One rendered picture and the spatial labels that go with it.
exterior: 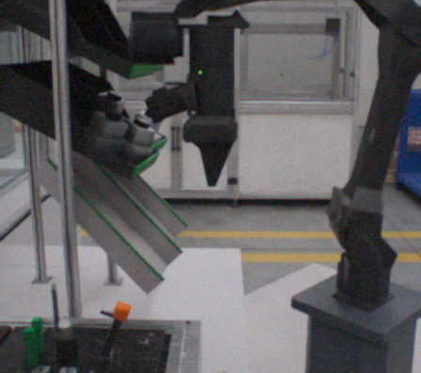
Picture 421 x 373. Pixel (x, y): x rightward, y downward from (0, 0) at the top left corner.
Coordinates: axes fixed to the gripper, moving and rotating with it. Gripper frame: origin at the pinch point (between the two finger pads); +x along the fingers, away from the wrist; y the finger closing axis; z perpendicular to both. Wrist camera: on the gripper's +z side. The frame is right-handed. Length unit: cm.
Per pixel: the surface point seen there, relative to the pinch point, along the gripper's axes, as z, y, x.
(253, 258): -20, -272, 125
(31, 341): 23.4, 7.1, 22.8
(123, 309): 11.3, 5.9, 18.5
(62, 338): 19.6, 6.1, 22.9
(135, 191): 17, -44, 16
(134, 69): 12.3, -15.7, -10.8
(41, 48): 75, -160, -12
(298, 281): -19, -49, 40
